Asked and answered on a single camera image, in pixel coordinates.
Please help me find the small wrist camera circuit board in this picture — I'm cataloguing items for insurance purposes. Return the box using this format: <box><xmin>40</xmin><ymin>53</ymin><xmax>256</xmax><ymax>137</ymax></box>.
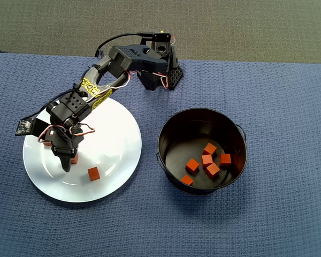
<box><xmin>14</xmin><ymin>117</ymin><xmax>34</xmax><ymax>137</ymax></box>

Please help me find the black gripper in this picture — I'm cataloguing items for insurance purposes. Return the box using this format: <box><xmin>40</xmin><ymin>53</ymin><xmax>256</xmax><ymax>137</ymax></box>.
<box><xmin>49</xmin><ymin>125</ymin><xmax>85</xmax><ymax>173</ymax></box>

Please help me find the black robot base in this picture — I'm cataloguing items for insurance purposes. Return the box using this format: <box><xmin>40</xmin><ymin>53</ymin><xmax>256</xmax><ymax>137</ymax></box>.
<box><xmin>136</xmin><ymin>31</ymin><xmax>184</xmax><ymax>91</ymax></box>

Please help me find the white round plate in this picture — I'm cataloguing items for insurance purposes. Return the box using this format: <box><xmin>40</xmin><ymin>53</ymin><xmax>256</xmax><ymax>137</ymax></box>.
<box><xmin>22</xmin><ymin>93</ymin><xmax>143</xmax><ymax>203</ymax></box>

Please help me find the blue woven tablecloth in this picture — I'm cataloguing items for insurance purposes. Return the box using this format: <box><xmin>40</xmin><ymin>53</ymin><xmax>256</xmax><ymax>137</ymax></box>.
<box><xmin>0</xmin><ymin>51</ymin><xmax>321</xmax><ymax>257</ymax></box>

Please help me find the red white black servo wire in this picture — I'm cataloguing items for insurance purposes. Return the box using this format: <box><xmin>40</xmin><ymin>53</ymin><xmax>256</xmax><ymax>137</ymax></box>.
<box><xmin>81</xmin><ymin>70</ymin><xmax>170</xmax><ymax>100</ymax></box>
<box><xmin>36</xmin><ymin>124</ymin><xmax>67</xmax><ymax>145</ymax></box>
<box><xmin>68</xmin><ymin>122</ymin><xmax>96</xmax><ymax>137</ymax></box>

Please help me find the black metal bucket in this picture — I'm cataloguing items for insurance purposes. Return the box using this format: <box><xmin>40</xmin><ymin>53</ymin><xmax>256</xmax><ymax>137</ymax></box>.
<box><xmin>156</xmin><ymin>107</ymin><xmax>247</xmax><ymax>195</ymax></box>

